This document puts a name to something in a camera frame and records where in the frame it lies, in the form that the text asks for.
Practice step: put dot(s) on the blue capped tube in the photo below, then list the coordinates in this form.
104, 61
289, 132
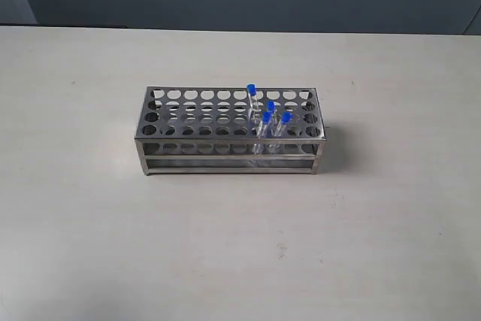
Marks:
271, 109
261, 132
254, 103
279, 130

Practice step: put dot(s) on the stainless steel test tube rack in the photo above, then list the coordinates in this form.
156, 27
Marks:
208, 130

